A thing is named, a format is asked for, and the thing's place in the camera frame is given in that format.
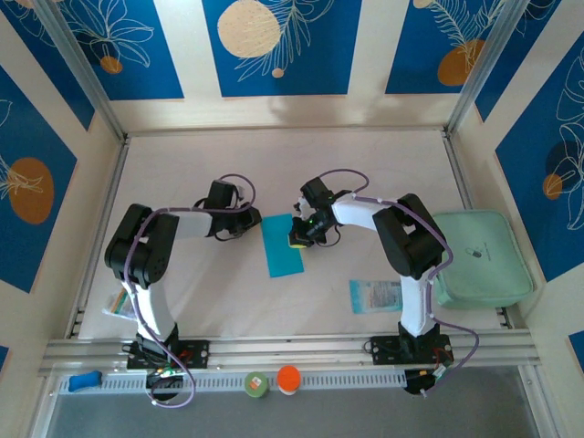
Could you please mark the aluminium table end rail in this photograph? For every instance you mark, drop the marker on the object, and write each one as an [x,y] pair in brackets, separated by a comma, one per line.
[283,131]

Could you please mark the mint green zip pouch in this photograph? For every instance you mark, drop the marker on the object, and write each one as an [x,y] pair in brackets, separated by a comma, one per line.
[493,274]

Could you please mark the long aluminium mounting rail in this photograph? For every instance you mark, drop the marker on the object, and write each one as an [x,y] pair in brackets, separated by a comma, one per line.
[292,349]

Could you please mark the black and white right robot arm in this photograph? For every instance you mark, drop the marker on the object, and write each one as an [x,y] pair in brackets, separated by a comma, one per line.
[410,310]

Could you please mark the blue paper sheet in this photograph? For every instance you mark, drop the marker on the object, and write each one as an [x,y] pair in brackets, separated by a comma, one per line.
[283,255]

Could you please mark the orange-lidded white container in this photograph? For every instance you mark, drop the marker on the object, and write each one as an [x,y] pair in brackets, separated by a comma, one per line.
[288,378]

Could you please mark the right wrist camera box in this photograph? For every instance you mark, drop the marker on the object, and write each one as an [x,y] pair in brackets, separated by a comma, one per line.
[302,207]

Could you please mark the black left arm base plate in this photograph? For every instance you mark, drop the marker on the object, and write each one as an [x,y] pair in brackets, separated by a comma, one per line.
[198,353]

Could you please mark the green cylindrical container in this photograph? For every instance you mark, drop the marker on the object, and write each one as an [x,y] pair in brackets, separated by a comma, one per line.
[257,385]

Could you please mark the blue bone-shaped toy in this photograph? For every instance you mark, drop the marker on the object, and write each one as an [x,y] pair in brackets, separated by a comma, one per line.
[84,382]

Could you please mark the small clear snack packet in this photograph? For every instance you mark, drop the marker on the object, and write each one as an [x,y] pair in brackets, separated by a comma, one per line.
[119,303]

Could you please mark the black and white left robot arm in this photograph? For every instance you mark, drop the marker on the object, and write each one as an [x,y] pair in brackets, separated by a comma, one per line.
[150,301]

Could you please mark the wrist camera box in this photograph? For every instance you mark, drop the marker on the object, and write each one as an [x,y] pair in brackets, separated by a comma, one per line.
[302,207]
[239,192]

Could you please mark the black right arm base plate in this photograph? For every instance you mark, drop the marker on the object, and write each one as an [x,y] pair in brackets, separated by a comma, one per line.
[385,351]

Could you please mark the aluminium frame post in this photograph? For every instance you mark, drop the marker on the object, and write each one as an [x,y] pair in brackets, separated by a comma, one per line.
[83,68]
[483,68]

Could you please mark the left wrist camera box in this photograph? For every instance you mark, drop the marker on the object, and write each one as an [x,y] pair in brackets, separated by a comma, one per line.
[239,192]

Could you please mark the blue wet wipes packet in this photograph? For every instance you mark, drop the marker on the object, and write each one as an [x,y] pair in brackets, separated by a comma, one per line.
[374,296]

